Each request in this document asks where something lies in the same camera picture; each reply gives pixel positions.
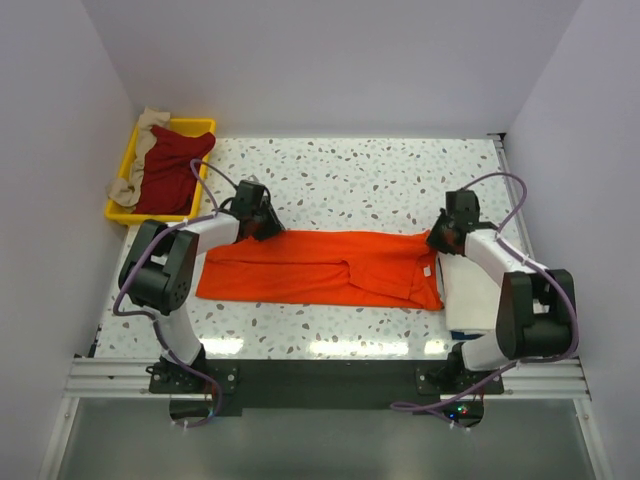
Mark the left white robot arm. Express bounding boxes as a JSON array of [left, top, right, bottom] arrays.
[[112, 180, 284, 392]]

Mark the folded navy blue t-shirt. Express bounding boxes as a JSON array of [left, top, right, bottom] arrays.
[[450, 330, 484, 341]]

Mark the aluminium frame rail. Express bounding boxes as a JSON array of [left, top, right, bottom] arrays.
[[41, 135, 613, 479]]

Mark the beige t-shirt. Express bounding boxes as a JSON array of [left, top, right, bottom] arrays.
[[106, 107, 171, 213]]

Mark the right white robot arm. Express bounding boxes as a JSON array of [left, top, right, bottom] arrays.
[[427, 190, 579, 393]]

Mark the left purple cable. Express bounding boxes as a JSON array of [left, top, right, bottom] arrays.
[[112, 158, 241, 429]]

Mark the dark red t-shirt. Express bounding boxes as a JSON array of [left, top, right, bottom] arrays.
[[133, 126, 216, 216]]

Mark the orange t-shirt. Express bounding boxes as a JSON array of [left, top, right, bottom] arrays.
[[196, 230, 443, 311]]

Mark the yellow plastic bin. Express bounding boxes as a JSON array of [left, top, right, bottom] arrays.
[[104, 118, 215, 226]]

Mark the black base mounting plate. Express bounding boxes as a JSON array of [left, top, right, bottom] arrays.
[[146, 358, 505, 426]]

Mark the folded white t-shirt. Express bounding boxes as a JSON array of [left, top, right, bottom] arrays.
[[438, 254, 500, 334]]

